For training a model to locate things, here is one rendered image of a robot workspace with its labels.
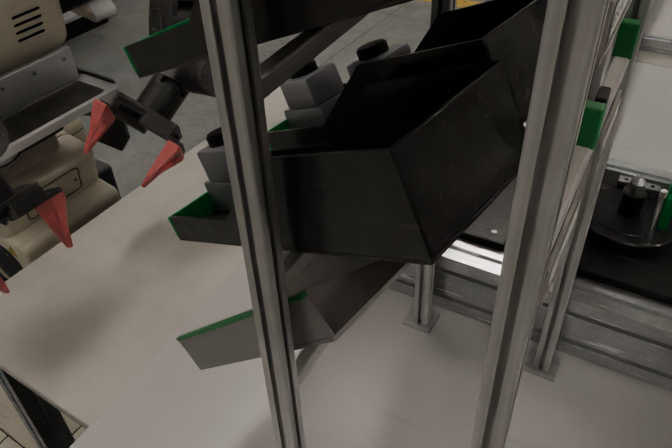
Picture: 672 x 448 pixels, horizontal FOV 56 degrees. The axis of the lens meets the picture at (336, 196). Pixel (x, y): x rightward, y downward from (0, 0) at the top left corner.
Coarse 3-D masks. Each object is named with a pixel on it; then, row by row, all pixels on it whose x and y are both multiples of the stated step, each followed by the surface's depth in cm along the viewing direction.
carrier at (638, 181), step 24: (600, 192) 91; (624, 192) 85; (648, 192) 89; (600, 216) 87; (624, 216) 86; (648, 216) 86; (600, 240) 84; (624, 240) 83; (648, 240) 82; (600, 264) 82; (624, 264) 82; (648, 264) 82; (624, 288) 80; (648, 288) 79
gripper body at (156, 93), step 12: (156, 84) 94; (120, 96) 92; (144, 96) 93; (156, 96) 93; (168, 96) 94; (180, 96) 95; (132, 108) 92; (144, 108) 92; (156, 108) 93; (168, 108) 94; (168, 120) 92; (180, 132) 96
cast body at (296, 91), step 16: (288, 80) 64; (304, 80) 62; (320, 80) 63; (336, 80) 64; (288, 96) 65; (304, 96) 63; (320, 96) 63; (336, 96) 64; (288, 112) 66; (304, 112) 64; (320, 112) 62
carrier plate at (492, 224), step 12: (504, 192) 95; (492, 204) 93; (504, 204) 93; (480, 216) 91; (492, 216) 91; (504, 216) 91; (468, 228) 89; (480, 228) 89; (492, 228) 89; (504, 228) 89; (468, 240) 88; (480, 240) 87; (492, 240) 87; (504, 240) 87
